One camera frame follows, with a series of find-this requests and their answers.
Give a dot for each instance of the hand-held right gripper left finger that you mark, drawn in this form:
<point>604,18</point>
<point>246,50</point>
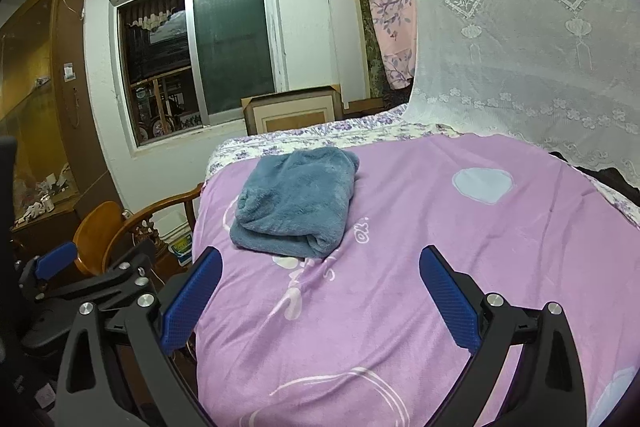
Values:
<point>192,297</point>

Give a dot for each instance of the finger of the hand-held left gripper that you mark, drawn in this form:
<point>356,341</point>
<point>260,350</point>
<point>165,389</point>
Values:
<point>55,259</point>
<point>132,267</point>

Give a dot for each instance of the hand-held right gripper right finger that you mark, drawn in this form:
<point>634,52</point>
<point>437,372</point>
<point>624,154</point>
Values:
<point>450,302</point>

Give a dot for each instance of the blue fleece jacket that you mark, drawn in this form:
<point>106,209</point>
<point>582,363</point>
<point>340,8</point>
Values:
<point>295,202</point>

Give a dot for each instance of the blue white box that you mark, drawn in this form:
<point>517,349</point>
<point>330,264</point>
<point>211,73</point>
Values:
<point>181,248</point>

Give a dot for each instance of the wooden chair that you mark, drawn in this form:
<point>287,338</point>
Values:
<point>97,227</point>

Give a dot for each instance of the wooden cabinet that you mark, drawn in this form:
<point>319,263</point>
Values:
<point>30,82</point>

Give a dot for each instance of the purple floral bed sheet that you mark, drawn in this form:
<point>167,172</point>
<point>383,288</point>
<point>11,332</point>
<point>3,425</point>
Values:
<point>300,137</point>

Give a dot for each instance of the wooden framed picture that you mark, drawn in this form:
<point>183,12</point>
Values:
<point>295,112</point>

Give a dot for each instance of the window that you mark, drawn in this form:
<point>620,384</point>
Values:
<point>230,47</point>

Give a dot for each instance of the white lace curtain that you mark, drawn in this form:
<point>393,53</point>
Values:
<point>500,57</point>

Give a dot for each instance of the dark patterned panel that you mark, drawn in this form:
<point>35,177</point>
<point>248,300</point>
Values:
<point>372,57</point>

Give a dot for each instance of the white board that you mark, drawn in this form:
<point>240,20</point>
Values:
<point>345,47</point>

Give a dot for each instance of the pink floral cloth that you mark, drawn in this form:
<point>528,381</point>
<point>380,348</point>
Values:
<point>395,17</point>

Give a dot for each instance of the white wall switch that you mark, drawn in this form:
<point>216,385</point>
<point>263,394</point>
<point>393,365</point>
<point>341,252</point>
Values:
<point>69,72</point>

